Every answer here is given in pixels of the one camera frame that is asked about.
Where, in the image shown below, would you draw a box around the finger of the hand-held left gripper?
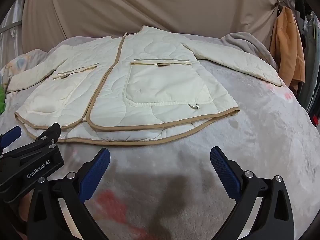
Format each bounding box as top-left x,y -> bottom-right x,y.
15,122 -> 62,155
0,126 -> 22,153

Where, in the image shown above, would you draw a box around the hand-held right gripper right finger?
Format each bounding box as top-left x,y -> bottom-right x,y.
210,146 -> 295,240

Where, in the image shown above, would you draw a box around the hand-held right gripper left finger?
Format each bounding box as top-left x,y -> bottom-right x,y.
26,147 -> 111,240

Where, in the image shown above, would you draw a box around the cream quilted jacket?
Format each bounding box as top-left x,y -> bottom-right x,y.
7,25 -> 284,147

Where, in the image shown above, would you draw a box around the dark hanging clothes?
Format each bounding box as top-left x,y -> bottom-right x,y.
292,0 -> 320,127

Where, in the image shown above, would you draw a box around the green cloth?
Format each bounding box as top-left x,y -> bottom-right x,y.
0,85 -> 7,114

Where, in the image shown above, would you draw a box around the grey printed blanket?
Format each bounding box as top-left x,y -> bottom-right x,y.
0,34 -> 320,240

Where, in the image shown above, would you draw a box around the grey fleece cloth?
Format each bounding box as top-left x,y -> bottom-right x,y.
220,32 -> 278,64

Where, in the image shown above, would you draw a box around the orange hanging garment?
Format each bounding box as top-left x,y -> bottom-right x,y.
269,6 -> 306,93

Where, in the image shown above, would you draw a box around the beige curtain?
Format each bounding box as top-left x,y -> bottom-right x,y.
21,0 -> 280,46

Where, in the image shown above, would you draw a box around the white window frame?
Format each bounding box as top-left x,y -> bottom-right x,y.
0,0 -> 27,65

